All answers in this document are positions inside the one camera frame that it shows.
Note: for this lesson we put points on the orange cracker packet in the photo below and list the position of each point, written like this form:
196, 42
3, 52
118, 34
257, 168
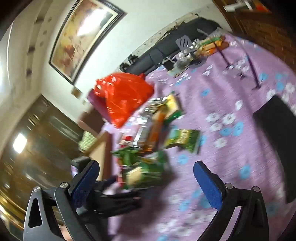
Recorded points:
156, 132

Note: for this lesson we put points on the black gadget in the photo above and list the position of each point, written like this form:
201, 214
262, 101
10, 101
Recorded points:
123, 66
131, 58

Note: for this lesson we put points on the black leather sofa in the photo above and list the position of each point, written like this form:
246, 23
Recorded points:
166, 46

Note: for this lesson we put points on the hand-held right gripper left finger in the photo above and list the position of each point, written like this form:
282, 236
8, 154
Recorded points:
85, 180

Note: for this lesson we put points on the orange green striped biscuit packet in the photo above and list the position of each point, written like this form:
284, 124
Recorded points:
209, 41

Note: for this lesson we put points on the green patterned blanket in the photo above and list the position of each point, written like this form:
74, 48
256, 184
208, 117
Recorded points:
87, 140

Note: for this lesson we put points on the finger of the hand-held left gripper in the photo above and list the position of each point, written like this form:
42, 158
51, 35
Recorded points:
115, 201

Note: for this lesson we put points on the wooden wardrobe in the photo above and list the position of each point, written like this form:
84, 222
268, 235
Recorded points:
46, 129

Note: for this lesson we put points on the clear bag of white items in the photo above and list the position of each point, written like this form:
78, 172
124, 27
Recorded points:
185, 56

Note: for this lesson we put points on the white appliance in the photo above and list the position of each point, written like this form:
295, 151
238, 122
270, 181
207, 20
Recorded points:
235, 5

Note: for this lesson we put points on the cardboard box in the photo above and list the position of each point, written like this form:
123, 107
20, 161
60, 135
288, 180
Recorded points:
101, 148

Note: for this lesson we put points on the dark flat object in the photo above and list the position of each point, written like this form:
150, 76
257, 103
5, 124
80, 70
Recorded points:
272, 143

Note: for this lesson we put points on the yellow green zip snack packet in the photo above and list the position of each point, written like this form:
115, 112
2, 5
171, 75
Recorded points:
173, 107

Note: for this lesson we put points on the booklet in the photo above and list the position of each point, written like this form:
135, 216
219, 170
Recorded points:
177, 70

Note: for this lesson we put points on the crumpled silver snack packet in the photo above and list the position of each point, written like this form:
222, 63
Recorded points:
151, 109

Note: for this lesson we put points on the large green snack packet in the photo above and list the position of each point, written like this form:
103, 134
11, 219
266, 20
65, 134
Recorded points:
143, 172

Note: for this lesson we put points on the brown armchair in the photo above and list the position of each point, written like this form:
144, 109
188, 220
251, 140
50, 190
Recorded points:
87, 120

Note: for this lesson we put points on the purple thermos bottle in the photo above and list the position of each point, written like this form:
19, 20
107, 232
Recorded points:
97, 104

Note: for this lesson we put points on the purple floral tablecloth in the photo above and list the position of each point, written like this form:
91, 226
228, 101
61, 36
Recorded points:
231, 92

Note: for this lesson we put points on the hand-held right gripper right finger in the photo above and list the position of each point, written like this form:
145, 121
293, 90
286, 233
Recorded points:
208, 185

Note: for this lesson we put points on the plain red snack packet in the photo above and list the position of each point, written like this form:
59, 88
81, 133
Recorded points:
126, 140

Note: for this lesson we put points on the green pea snack packet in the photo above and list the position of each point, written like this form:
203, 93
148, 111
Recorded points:
182, 139
126, 157

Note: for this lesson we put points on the wall plaque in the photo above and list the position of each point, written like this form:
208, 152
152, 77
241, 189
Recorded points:
75, 92

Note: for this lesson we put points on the small black box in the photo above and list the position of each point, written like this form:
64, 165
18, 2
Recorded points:
170, 64

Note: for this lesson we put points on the framed painting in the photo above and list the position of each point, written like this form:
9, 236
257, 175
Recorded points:
81, 39

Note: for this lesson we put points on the red plastic bag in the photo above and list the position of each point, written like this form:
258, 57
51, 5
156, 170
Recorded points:
124, 97

